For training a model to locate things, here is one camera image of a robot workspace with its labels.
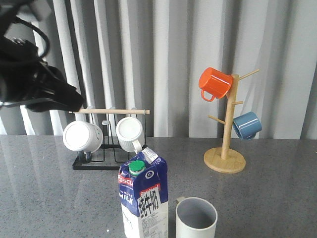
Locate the white grey HOME mug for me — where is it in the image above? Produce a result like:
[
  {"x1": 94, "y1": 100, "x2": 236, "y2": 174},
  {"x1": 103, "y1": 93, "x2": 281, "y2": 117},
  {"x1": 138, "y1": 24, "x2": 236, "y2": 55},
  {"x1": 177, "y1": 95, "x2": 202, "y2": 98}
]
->
[{"x1": 175, "y1": 197, "x2": 218, "y2": 238}]

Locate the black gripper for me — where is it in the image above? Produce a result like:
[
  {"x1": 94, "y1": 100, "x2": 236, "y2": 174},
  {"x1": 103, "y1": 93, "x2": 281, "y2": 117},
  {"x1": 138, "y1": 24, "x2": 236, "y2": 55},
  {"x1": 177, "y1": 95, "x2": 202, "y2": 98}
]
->
[{"x1": 0, "y1": 37, "x2": 84, "y2": 112}]

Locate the orange mug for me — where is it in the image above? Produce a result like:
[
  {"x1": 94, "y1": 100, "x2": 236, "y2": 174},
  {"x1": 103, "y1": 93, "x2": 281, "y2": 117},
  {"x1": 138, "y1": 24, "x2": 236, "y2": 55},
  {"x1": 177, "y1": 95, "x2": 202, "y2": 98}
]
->
[{"x1": 199, "y1": 67, "x2": 233, "y2": 102}]

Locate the blue white milk carton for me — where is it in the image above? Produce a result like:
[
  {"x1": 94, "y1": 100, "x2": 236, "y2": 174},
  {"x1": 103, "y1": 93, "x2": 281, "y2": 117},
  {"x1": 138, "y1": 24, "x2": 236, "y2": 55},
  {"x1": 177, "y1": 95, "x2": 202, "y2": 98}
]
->
[{"x1": 117, "y1": 147, "x2": 168, "y2": 238}]

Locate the white smiley mug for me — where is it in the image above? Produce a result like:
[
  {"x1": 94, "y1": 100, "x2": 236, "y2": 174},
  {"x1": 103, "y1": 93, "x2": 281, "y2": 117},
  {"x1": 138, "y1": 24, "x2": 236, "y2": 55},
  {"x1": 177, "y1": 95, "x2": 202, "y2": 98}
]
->
[{"x1": 63, "y1": 121, "x2": 104, "y2": 153}]

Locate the grey white curtain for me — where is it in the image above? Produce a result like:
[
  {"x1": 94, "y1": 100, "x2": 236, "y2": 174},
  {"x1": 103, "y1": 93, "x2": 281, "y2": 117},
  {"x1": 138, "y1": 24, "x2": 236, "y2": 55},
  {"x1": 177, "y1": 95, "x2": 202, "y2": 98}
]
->
[{"x1": 0, "y1": 0, "x2": 317, "y2": 140}]

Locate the white ribbed mug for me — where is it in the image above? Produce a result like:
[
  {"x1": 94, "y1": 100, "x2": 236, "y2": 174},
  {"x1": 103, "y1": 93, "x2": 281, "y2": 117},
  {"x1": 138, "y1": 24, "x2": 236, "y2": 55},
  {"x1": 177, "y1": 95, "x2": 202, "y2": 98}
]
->
[{"x1": 116, "y1": 117, "x2": 145, "y2": 154}]

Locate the wooden mug tree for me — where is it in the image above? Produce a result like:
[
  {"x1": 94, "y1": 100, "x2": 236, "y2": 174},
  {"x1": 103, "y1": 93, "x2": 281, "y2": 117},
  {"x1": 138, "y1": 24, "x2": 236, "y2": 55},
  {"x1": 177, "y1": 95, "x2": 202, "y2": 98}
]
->
[{"x1": 204, "y1": 69, "x2": 259, "y2": 174}]

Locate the black cable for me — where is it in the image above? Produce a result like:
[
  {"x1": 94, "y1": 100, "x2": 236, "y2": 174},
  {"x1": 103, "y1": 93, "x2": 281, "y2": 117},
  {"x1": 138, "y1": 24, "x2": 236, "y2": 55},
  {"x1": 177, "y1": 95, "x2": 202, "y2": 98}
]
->
[{"x1": 14, "y1": 16, "x2": 51, "y2": 61}]

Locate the black wire mug rack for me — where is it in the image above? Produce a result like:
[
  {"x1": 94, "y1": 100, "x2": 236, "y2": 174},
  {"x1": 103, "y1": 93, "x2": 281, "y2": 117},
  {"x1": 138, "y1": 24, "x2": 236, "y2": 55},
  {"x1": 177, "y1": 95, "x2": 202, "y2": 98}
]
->
[{"x1": 72, "y1": 108, "x2": 151, "y2": 171}]

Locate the blue mug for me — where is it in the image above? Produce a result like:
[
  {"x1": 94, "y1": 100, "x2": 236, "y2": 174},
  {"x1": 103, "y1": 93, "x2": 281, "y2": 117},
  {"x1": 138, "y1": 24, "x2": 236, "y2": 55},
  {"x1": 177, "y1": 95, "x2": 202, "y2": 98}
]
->
[{"x1": 233, "y1": 112, "x2": 262, "y2": 140}]

